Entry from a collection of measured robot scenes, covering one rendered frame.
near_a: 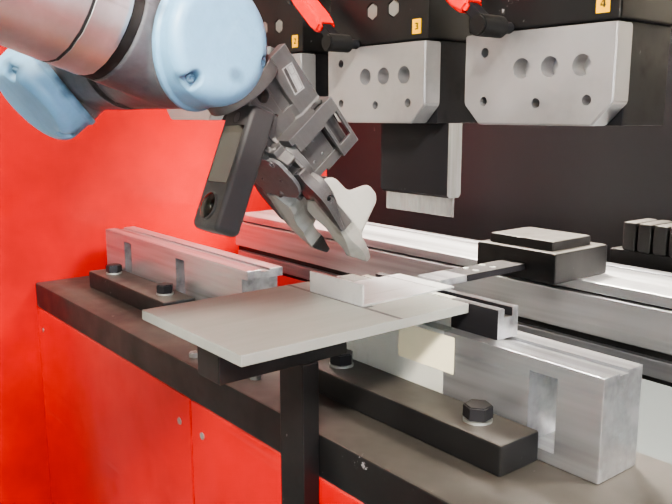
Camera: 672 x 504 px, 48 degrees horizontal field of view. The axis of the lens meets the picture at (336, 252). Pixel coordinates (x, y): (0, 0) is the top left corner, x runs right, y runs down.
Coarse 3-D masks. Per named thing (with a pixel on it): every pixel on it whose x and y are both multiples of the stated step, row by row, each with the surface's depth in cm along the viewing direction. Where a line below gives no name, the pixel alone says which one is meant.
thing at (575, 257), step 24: (504, 240) 96; (528, 240) 93; (552, 240) 91; (576, 240) 93; (480, 264) 91; (504, 264) 92; (528, 264) 92; (552, 264) 89; (576, 264) 92; (600, 264) 95
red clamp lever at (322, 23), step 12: (300, 0) 80; (312, 0) 80; (300, 12) 81; (312, 12) 79; (324, 12) 80; (312, 24) 79; (324, 24) 79; (324, 36) 77; (336, 36) 77; (348, 36) 78; (324, 48) 77; (336, 48) 77; (348, 48) 78
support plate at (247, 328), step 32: (288, 288) 81; (160, 320) 70; (192, 320) 69; (224, 320) 69; (256, 320) 69; (288, 320) 69; (320, 320) 69; (352, 320) 69; (384, 320) 69; (416, 320) 71; (224, 352) 61; (256, 352) 60; (288, 352) 62
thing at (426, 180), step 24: (384, 144) 83; (408, 144) 80; (432, 144) 77; (456, 144) 77; (384, 168) 84; (408, 168) 81; (432, 168) 78; (456, 168) 77; (408, 192) 81; (432, 192) 78; (456, 192) 78
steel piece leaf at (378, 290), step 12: (312, 276) 79; (324, 276) 78; (384, 276) 86; (312, 288) 80; (324, 288) 78; (336, 288) 76; (348, 288) 75; (360, 288) 73; (372, 288) 80; (384, 288) 80; (396, 288) 80; (408, 288) 80; (420, 288) 80; (432, 288) 80; (348, 300) 75; (360, 300) 74; (372, 300) 75; (384, 300) 75
